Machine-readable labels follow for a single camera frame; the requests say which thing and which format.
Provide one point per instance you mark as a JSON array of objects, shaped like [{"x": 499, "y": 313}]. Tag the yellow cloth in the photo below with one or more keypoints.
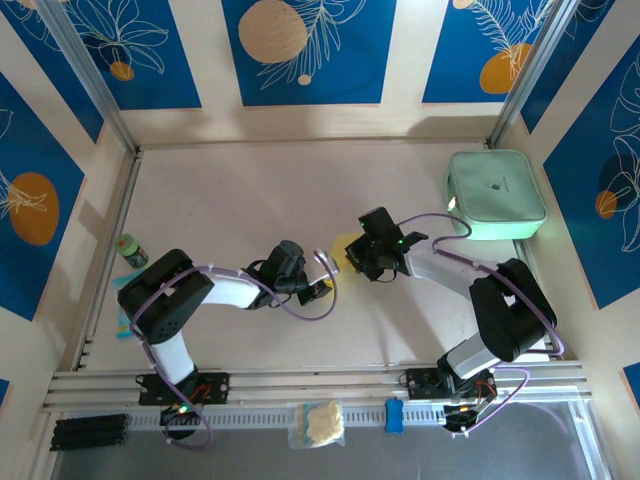
[{"x": 340, "y": 247}]

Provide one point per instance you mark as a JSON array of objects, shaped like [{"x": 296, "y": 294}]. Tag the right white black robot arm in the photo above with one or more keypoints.
[{"x": 515, "y": 310}]

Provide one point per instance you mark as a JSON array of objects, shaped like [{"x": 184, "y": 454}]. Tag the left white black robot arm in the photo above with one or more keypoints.
[{"x": 160, "y": 305}]

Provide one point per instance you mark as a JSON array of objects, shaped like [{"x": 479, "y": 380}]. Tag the clear bag of yellow snacks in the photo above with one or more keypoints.
[{"x": 322, "y": 422}]

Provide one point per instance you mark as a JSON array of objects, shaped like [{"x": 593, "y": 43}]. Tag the mint green zip case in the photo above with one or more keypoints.
[{"x": 495, "y": 195}]

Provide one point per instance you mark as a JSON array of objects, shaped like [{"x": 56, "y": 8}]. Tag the blue rectangular block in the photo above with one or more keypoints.
[{"x": 394, "y": 415}]

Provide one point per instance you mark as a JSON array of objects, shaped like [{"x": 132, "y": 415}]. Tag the small jar with green lid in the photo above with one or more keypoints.
[{"x": 131, "y": 252}]

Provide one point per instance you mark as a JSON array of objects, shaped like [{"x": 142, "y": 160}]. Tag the blue snack packet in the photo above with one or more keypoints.
[{"x": 124, "y": 325}]

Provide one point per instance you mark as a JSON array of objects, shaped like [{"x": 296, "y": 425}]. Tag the black controller board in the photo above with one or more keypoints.
[
  {"x": 465, "y": 420},
  {"x": 180, "y": 422}
]

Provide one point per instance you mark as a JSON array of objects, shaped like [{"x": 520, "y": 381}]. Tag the black ribbed block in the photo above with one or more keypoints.
[{"x": 87, "y": 432}]

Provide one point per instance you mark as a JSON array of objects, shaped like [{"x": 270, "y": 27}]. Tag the aluminium front frame rail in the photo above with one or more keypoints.
[{"x": 310, "y": 382}]

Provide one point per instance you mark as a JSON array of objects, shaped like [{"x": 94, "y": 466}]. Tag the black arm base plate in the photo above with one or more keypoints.
[
  {"x": 217, "y": 387},
  {"x": 417, "y": 384}
]

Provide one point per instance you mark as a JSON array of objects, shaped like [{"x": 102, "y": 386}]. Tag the aluminium side rail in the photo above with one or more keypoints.
[
  {"x": 127, "y": 187},
  {"x": 524, "y": 249}
]

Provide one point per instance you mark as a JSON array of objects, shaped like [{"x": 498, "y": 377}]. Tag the blue floral wall panel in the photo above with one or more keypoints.
[
  {"x": 585, "y": 225},
  {"x": 160, "y": 60},
  {"x": 30, "y": 150},
  {"x": 360, "y": 75},
  {"x": 575, "y": 47},
  {"x": 450, "y": 60},
  {"x": 45, "y": 65}
]

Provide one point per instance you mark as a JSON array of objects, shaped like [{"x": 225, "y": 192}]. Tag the aluminium frame post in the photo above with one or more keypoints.
[
  {"x": 530, "y": 75},
  {"x": 95, "y": 80}
]

